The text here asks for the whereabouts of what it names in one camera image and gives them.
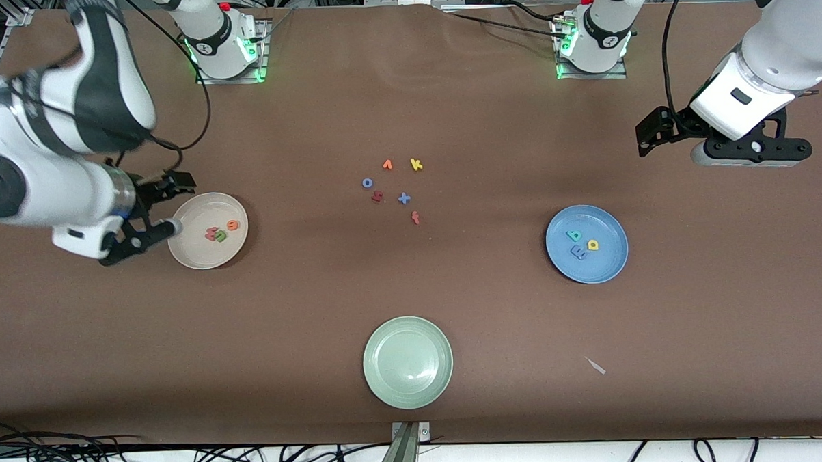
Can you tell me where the black base cable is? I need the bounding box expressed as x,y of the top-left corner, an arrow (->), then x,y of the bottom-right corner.
506,0 -> 559,25
452,8 -> 564,43

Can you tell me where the metal bracket plate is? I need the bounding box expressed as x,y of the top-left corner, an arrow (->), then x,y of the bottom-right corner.
390,420 -> 432,443

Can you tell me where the aluminium mount post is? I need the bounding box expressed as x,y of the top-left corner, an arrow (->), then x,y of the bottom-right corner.
370,422 -> 420,462

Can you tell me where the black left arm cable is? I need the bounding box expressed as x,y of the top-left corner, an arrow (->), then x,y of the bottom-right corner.
660,0 -> 698,113

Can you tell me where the blue plate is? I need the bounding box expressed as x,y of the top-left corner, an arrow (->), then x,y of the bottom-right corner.
544,203 -> 630,286

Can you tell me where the aluminium table frame rail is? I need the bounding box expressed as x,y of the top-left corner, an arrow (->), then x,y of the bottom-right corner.
0,8 -> 37,77

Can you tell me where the pale green plate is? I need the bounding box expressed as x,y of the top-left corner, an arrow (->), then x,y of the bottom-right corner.
361,314 -> 456,411

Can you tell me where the brown table cover sheet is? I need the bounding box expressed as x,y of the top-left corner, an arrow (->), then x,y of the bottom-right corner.
0,0 -> 822,462

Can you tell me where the beige brown plate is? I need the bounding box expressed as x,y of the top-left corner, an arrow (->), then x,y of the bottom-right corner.
165,191 -> 251,271

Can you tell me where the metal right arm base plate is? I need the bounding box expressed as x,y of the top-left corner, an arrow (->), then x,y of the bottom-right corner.
194,21 -> 271,85

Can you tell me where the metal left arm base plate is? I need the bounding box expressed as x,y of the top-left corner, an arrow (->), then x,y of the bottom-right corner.
556,15 -> 629,81

